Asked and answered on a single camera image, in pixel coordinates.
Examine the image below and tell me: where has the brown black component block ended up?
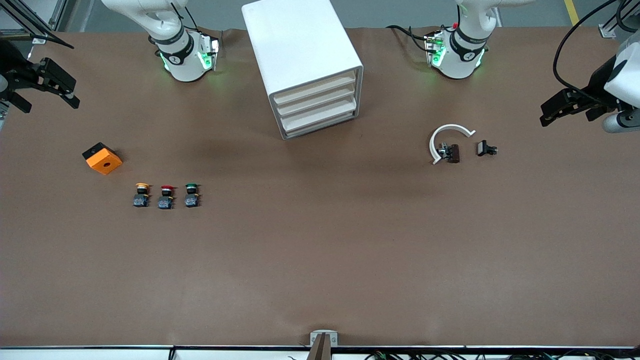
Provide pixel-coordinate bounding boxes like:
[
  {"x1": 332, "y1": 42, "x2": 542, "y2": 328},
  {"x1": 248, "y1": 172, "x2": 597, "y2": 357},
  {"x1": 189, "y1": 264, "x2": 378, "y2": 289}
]
[{"x1": 437, "y1": 143, "x2": 461, "y2": 164}]

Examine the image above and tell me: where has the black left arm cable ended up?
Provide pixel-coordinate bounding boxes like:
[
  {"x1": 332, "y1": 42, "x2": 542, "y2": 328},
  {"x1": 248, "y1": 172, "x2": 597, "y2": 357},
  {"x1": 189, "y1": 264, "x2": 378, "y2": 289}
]
[{"x1": 552, "y1": 0, "x2": 640, "y2": 103}]

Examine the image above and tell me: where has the green push button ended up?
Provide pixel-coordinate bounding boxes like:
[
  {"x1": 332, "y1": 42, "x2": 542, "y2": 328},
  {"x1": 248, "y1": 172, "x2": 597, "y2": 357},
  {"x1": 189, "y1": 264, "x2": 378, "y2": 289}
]
[{"x1": 183, "y1": 183, "x2": 202, "y2": 209}]

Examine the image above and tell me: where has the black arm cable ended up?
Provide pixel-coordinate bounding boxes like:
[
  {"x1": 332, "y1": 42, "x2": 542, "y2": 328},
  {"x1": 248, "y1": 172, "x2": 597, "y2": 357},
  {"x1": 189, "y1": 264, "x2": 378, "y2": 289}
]
[
  {"x1": 552, "y1": 0, "x2": 640, "y2": 103},
  {"x1": 0, "y1": 4, "x2": 76, "y2": 50}
]

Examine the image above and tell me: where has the brown table mat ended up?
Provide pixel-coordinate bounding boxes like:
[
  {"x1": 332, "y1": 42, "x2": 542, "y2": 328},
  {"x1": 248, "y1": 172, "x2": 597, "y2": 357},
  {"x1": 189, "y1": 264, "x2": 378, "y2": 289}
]
[{"x1": 0, "y1": 27, "x2": 640, "y2": 348}]

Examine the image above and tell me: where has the aluminium frame post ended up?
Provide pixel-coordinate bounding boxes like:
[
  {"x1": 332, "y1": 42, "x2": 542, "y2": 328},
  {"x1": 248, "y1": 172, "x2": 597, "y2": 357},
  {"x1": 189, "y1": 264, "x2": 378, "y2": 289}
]
[
  {"x1": 0, "y1": 0, "x2": 68, "y2": 46},
  {"x1": 599, "y1": 0, "x2": 640, "y2": 39}
]

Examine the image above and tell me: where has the black base cable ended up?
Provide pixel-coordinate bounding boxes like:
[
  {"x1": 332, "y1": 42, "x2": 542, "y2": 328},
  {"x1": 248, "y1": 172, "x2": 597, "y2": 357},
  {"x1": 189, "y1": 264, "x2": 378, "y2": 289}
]
[{"x1": 386, "y1": 24, "x2": 433, "y2": 53}]

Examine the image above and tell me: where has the orange button enclosure box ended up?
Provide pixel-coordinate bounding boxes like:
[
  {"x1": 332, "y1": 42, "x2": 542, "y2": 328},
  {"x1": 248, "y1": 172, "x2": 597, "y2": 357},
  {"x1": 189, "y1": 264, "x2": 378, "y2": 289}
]
[{"x1": 81, "y1": 142, "x2": 123, "y2": 176}]

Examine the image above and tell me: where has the red push button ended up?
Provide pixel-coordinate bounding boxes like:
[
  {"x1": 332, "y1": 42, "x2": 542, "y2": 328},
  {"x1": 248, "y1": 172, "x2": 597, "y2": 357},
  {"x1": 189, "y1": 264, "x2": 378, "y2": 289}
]
[{"x1": 157, "y1": 184, "x2": 176, "y2": 211}]

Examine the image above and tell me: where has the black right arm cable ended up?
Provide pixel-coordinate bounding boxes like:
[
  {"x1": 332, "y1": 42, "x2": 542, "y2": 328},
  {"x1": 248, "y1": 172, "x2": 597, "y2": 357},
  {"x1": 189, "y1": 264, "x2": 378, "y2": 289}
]
[{"x1": 0, "y1": 4, "x2": 76, "y2": 50}]

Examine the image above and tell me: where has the yellow push button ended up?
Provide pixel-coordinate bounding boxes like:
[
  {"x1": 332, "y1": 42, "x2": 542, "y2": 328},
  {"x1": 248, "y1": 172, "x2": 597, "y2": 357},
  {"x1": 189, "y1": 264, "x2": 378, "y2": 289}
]
[{"x1": 134, "y1": 182, "x2": 152, "y2": 209}]

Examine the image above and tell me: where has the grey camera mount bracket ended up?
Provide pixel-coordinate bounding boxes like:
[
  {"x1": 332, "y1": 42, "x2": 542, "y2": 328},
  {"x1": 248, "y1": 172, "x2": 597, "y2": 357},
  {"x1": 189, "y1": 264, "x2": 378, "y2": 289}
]
[{"x1": 306, "y1": 330, "x2": 339, "y2": 360}]

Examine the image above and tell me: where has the white curved plastic piece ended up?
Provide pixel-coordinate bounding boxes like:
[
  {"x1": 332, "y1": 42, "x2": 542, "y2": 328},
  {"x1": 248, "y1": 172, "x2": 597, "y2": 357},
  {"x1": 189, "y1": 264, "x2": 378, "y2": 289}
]
[{"x1": 429, "y1": 123, "x2": 477, "y2": 166}]

